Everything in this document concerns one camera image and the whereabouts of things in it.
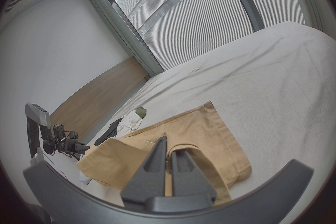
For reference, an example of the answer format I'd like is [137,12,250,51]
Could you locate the cream white garment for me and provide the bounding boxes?
[117,111,143,138]

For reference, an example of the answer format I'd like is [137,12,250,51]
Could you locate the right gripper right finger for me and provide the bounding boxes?
[172,150,217,200]

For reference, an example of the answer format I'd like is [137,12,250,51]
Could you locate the tan shorts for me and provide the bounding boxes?
[76,101,252,208]

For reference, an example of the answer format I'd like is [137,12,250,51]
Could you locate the bed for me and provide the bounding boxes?
[50,21,336,205]

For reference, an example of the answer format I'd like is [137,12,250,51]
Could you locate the black garment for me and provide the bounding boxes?
[94,117,124,147]

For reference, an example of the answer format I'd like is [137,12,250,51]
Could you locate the green garment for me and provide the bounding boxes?
[135,106,147,119]

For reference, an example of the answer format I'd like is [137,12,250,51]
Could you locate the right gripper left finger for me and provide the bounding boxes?
[121,136,167,202]

